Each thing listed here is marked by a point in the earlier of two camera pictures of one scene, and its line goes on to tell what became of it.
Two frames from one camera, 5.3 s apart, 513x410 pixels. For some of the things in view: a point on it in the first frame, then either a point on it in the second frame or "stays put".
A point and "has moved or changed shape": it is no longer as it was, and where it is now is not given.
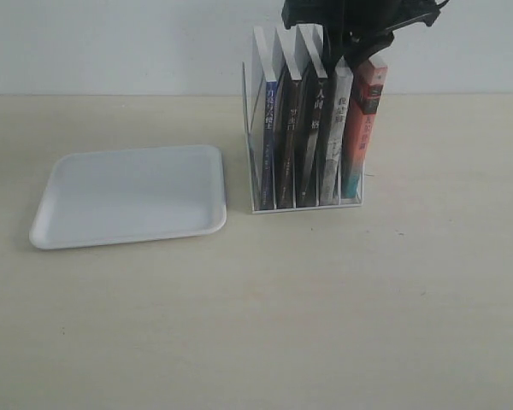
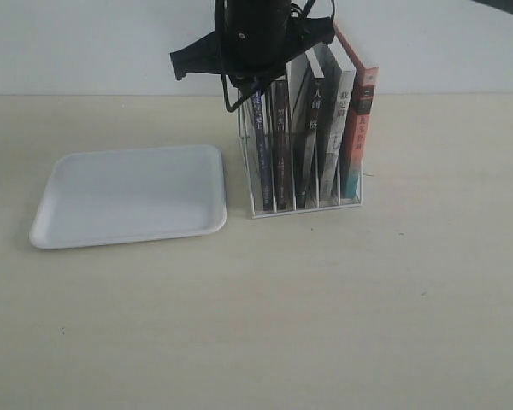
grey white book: [337, 133] stays put
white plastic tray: [108, 196] stays put
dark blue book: [268, 198] has moved or changed shape
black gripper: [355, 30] to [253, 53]
